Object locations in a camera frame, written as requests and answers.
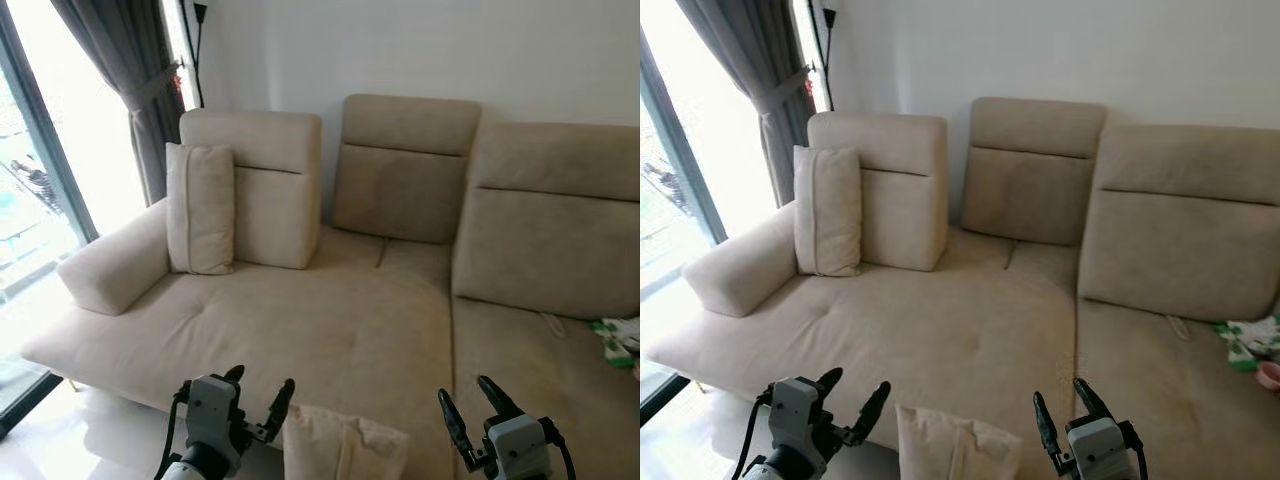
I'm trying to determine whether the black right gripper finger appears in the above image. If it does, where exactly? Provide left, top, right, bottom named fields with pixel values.
left=1072, top=376, right=1115, bottom=423
left=437, top=388, right=472, bottom=464
left=476, top=374, right=523, bottom=422
left=1032, top=390, right=1063, bottom=465

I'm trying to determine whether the beige pillow with creases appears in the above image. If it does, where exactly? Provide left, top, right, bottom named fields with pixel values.
left=895, top=403, right=1022, bottom=480
left=283, top=403, right=412, bottom=480

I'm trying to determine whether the beige fabric sofa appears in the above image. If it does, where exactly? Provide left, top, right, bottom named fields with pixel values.
left=645, top=96, right=1280, bottom=480
left=22, top=94, right=641, bottom=480

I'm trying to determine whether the small beige throw pillow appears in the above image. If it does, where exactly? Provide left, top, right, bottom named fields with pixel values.
left=793, top=145, right=864, bottom=278
left=165, top=142, right=237, bottom=276

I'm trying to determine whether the black floor lamp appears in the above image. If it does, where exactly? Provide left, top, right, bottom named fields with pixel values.
left=811, top=0, right=838, bottom=114
left=182, top=0, right=209, bottom=110

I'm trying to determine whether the green and white toy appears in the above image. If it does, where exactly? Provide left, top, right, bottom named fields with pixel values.
left=1217, top=314, right=1280, bottom=374
left=589, top=317, right=641, bottom=370

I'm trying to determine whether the grey curtain tieback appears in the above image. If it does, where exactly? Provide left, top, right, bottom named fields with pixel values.
left=750, top=66, right=816, bottom=109
left=122, top=68, right=187, bottom=109

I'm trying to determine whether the grey curtain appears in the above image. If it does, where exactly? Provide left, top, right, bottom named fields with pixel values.
left=51, top=0, right=187, bottom=207
left=676, top=0, right=817, bottom=209

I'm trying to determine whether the right wrist camera mount grey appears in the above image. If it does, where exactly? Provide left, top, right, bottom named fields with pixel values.
left=484, top=412, right=553, bottom=480
left=1066, top=414, right=1137, bottom=480

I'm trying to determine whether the wrist camera mount grey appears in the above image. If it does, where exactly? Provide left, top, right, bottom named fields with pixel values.
left=185, top=375, right=242, bottom=453
left=484, top=412, right=553, bottom=480
left=769, top=376, right=827, bottom=457
left=1066, top=414, right=1137, bottom=480

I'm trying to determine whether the left wrist camera mount grey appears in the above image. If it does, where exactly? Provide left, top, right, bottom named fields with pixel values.
left=769, top=376, right=827, bottom=457
left=185, top=375, right=242, bottom=453

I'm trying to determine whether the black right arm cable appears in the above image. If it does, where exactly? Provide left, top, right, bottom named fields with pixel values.
left=539, top=417, right=578, bottom=480
left=1118, top=419, right=1151, bottom=480

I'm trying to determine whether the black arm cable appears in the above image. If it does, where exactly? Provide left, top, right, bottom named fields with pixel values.
left=1118, top=419, right=1151, bottom=480
left=153, top=384, right=193, bottom=480
left=732, top=388, right=777, bottom=480
left=539, top=417, right=578, bottom=480

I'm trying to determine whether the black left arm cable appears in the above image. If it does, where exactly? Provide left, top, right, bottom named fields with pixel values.
left=153, top=384, right=193, bottom=480
left=732, top=388, right=777, bottom=480

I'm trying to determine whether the dark sliding door frame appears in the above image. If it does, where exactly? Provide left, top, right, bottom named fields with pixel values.
left=640, top=28, right=729, bottom=427
left=0, top=0, right=100, bottom=442

